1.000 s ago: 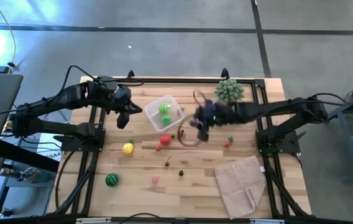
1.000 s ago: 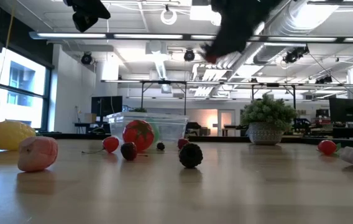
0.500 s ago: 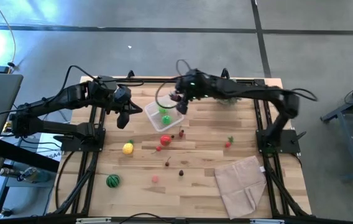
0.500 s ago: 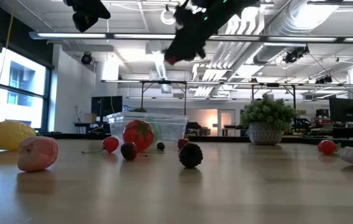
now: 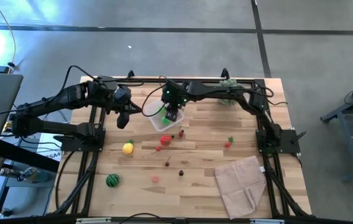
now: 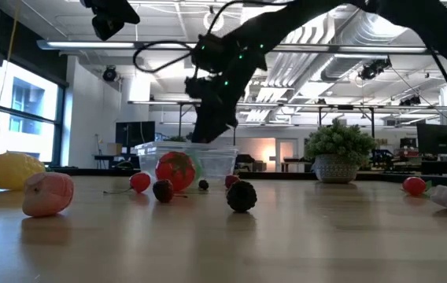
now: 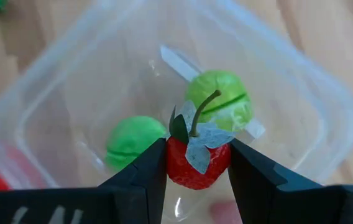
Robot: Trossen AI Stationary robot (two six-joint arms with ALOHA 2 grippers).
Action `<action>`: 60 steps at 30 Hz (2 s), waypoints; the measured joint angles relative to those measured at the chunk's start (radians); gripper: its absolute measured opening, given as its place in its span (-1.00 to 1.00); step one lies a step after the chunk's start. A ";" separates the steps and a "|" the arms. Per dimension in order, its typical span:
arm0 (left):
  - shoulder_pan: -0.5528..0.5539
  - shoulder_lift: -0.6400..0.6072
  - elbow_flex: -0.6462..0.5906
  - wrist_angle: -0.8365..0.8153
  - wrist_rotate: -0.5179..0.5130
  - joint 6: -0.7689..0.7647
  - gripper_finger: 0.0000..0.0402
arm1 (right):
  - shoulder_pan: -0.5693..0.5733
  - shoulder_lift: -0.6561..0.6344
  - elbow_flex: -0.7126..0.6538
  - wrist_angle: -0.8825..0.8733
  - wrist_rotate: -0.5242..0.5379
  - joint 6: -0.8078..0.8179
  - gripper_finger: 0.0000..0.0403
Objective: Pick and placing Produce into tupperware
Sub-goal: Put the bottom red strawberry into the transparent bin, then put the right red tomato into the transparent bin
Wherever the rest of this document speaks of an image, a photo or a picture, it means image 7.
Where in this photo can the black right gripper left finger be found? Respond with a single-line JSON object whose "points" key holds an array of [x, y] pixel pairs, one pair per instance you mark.
{"points": [[151, 174]]}

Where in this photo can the light green toy cabbage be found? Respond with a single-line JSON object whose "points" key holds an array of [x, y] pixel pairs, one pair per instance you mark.
{"points": [[232, 90]]}

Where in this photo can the bright green toy vegetable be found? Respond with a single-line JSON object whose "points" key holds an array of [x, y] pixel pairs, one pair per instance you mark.
{"points": [[130, 140]]}

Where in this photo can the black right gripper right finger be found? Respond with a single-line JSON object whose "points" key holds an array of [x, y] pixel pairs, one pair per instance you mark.
{"points": [[251, 183]]}

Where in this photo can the clear plastic tupperware container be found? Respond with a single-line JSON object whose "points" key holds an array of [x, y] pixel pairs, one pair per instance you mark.
{"points": [[86, 77]]}

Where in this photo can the red toy strawberry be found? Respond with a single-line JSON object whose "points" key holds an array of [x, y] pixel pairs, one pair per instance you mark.
{"points": [[182, 171]]}

